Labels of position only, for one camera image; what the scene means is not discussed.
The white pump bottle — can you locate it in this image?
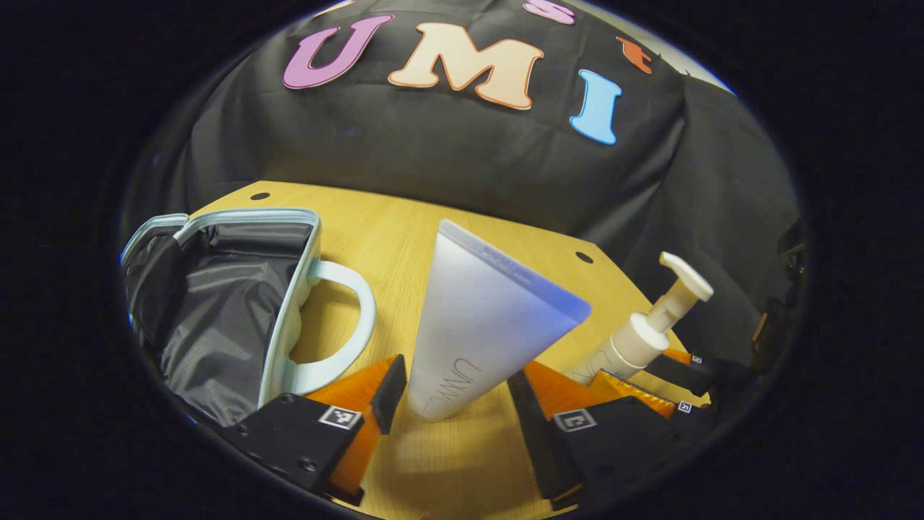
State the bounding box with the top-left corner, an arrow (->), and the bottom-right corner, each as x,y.
565,251 -> 715,385

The white suitcase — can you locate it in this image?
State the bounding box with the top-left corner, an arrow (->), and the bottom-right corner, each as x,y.
119,208 -> 377,428

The black backdrop cloth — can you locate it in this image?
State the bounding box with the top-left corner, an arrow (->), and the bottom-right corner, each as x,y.
119,0 -> 806,369

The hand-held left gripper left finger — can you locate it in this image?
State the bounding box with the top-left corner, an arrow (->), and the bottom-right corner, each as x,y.
220,353 -> 408,506

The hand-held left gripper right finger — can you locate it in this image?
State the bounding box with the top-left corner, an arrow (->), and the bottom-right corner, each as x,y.
507,361 -> 683,512

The white squeeze tube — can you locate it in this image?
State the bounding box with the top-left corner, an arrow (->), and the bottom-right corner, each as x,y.
407,219 -> 593,422

